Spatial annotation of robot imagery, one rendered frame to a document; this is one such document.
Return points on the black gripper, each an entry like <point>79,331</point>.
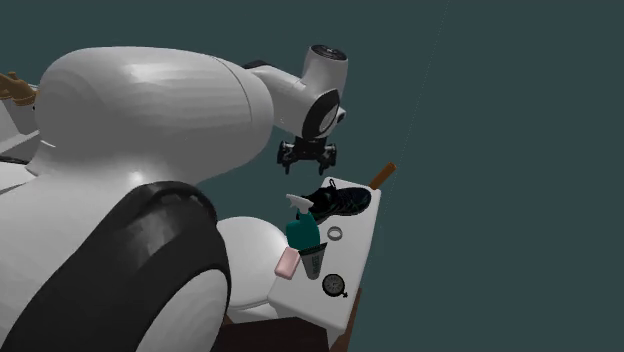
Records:
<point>308,148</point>

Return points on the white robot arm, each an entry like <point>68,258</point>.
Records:
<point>122,112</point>

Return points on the black sneaker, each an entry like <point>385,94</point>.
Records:
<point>341,199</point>

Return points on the teal spray bottle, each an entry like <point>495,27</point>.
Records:
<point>303,231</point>

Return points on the brown wooden stick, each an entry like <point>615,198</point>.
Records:
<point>382,175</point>

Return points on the grey cup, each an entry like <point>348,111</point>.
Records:
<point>313,262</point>

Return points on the pink soap bar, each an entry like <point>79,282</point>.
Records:
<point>287,262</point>

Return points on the black pocket watch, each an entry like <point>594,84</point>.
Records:
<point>333,284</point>

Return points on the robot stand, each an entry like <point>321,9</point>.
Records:
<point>278,336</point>

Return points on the white bathtub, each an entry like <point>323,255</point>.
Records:
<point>14,126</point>

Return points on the brown tap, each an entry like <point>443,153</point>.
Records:
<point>17,90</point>

